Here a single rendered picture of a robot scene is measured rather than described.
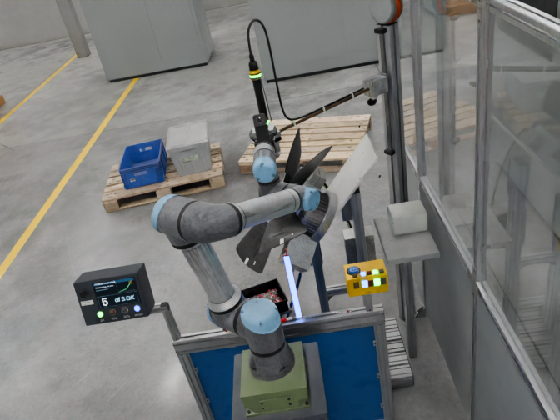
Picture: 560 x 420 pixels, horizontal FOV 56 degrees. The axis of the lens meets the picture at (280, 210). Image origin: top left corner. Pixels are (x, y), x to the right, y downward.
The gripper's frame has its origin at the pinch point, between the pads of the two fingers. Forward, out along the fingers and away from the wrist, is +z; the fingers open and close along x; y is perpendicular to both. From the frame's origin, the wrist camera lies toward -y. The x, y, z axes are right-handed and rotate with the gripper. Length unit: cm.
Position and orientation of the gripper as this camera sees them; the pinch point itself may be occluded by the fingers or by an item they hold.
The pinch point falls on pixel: (262, 124)
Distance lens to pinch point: 199.2
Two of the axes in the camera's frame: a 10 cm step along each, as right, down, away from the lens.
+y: 1.8, 8.3, 5.2
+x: 9.8, -1.7, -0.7
